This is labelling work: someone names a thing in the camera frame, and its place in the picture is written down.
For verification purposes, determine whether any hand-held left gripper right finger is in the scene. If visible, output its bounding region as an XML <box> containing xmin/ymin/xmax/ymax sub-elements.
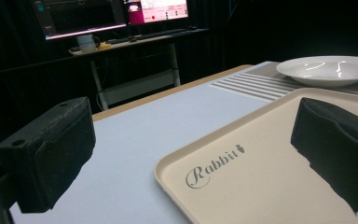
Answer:
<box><xmin>290</xmin><ymin>97</ymin><xmax>358</xmax><ymax>216</ymax></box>

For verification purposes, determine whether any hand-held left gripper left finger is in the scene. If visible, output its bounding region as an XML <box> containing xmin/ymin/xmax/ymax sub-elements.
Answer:
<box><xmin>0</xmin><ymin>96</ymin><xmax>97</xmax><ymax>214</ymax></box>

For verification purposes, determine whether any white ceramic plate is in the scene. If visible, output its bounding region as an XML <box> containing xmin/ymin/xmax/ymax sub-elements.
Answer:
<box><xmin>275</xmin><ymin>55</ymin><xmax>358</xmax><ymax>88</ymax></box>

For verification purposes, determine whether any beige plastic tray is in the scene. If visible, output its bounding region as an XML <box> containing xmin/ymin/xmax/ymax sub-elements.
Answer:
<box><xmin>154</xmin><ymin>87</ymin><xmax>358</xmax><ymax>224</ymax></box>

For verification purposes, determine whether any striped grey placemat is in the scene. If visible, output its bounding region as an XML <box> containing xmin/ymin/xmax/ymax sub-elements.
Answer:
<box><xmin>209</xmin><ymin>61</ymin><xmax>358</xmax><ymax>103</ymax></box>

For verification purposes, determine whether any white cup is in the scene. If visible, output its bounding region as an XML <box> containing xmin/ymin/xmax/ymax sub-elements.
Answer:
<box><xmin>76</xmin><ymin>34</ymin><xmax>97</xmax><ymax>53</ymax></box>

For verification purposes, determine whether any desk with white legs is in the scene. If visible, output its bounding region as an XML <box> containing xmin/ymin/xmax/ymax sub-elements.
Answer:
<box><xmin>68</xmin><ymin>28</ymin><xmax>210</xmax><ymax>111</ymax></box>

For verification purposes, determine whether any dark computer monitor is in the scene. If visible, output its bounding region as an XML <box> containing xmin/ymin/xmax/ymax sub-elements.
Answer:
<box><xmin>31</xmin><ymin>0</ymin><xmax>128</xmax><ymax>41</ymax></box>

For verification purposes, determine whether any black keyboard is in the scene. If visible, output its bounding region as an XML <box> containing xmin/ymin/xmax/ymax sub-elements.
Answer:
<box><xmin>105</xmin><ymin>28</ymin><xmax>188</xmax><ymax>45</ymax></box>

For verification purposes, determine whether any bright computer monitor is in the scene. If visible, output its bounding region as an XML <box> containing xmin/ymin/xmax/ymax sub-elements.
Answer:
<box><xmin>123</xmin><ymin>0</ymin><xmax>189</xmax><ymax>26</ymax></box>

